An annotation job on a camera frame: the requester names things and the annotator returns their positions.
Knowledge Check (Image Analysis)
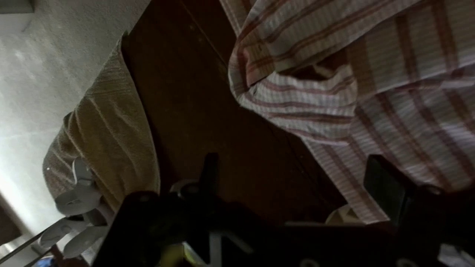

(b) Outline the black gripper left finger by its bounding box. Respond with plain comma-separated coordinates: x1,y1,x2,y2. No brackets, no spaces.
92,151,286,267

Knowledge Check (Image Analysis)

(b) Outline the beige cloth pile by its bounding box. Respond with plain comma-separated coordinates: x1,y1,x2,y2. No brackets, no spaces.
41,43,163,215

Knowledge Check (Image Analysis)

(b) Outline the white plastic spoon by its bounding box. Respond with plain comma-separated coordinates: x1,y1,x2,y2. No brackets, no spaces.
62,224,110,259
52,158,104,218

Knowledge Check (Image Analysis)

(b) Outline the red striped white towel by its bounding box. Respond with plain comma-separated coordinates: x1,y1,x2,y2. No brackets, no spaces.
218,0,475,227

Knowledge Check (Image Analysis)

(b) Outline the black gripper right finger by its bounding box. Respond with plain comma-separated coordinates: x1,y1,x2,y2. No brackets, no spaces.
362,152,475,267

